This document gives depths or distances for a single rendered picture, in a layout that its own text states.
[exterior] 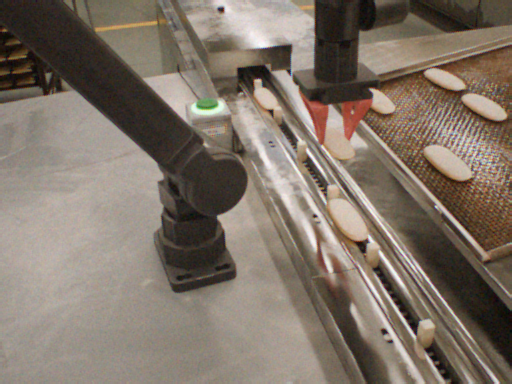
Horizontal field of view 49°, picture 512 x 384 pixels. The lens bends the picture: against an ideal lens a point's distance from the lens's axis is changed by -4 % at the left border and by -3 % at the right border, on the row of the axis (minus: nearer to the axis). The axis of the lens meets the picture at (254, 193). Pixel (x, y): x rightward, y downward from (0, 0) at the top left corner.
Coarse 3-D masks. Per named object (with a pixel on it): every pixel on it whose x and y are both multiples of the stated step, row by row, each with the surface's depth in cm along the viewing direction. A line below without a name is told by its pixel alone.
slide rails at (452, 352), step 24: (240, 72) 126; (288, 120) 106; (288, 144) 98; (312, 144) 98; (312, 192) 85; (360, 216) 80; (360, 264) 71; (384, 264) 71; (384, 288) 68; (408, 288) 67; (432, 312) 64; (408, 336) 61; (456, 360) 58
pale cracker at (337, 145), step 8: (328, 128) 84; (328, 136) 82; (336, 136) 82; (344, 136) 82; (328, 144) 80; (336, 144) 79; (344, 144) 79; (336, 152) 78; (344, 152) 78; (352, 152) 78; (344, 160) 78
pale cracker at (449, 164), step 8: (424, 152) 84; (432, 152) 83; (440, 152) 82; (448, 152) 82; (432, 160) 82; (440, 160) 81; (448, 160) 80; (456, 160) 80; (440, 168) 80; (448, 168) 79; (456, 168) 79; (464, 168) 79; (448, 176) 79; (456, 176) 78; (464, 176) 78
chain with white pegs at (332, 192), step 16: (256, 80) 117; (272, 112) 111; (304, 144) 94; (304, 160) 95; (336, 192) 83; (368, 256) 72; (400, 304) 67; (416, 336) 61; (432, 336) 60; (432, 352) 60
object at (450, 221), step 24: (480, 48) 108; (504, 48) 108; (384, 72) 106; (408, 72) 106; (480, 72) 102; (408, 120) 93; (456, 120) 91; (480, 120) 89; (384, 144) 88; (456, 144) 85; (480, 144) 84; (504, 144) 83; (432, 168) 81; (504, 192) 74; (480, 216) 71
